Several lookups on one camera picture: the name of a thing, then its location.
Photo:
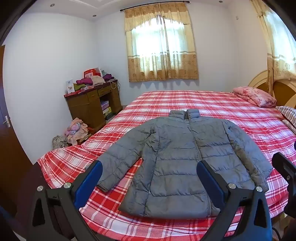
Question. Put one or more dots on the beige folded clothes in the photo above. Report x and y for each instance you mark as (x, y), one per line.
(97, 80)

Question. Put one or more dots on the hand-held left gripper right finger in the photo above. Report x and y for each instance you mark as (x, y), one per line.
(210, 185)

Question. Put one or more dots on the bed with red plaid sheet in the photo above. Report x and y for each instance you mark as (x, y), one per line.
(208, 102)

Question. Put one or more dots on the dark purple folded clothes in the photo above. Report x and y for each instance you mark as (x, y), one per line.
(108, 77)

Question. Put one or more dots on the striped pillow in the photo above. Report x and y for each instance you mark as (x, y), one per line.
(288, 114)

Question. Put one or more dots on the stack of boxes under desk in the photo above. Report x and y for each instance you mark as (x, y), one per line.
(106, 110)

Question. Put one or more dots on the pink floral folded quilt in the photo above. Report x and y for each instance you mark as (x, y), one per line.
(254, 96)

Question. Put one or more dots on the black curtain rod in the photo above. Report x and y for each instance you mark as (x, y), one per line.
(129, 8)

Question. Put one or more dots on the pink clothes pile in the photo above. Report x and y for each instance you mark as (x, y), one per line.
(75, 131)

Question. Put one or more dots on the red cardboard box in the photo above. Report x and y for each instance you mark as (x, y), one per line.
(90, 73)

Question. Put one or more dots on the white printed box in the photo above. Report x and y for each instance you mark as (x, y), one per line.
(69, 87)

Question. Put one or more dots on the beige patterned side curtain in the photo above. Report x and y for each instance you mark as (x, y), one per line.
(277, 46)

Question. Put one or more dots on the magenta folded clothes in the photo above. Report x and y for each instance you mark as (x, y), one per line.
(84, 81)

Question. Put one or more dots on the wooden headboard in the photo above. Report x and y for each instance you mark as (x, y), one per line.
(281, 90)

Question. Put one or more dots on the beige patterned window curtain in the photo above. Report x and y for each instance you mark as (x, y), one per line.
(161, 46)

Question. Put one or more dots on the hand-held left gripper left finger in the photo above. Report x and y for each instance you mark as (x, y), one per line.
(89, 183)

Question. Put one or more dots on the brown wooden door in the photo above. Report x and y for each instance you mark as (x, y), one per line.
(11, 150)

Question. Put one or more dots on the brown wooden desk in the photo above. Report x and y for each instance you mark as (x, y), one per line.
(85, 109)

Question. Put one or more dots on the green folded cloth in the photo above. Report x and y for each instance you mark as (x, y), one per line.
(79, 87)

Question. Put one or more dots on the grey patterned cloth heap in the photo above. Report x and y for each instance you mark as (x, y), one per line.
(59, 142)

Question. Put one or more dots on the grey puffer jacket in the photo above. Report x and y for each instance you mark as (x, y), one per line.
(175, 162)

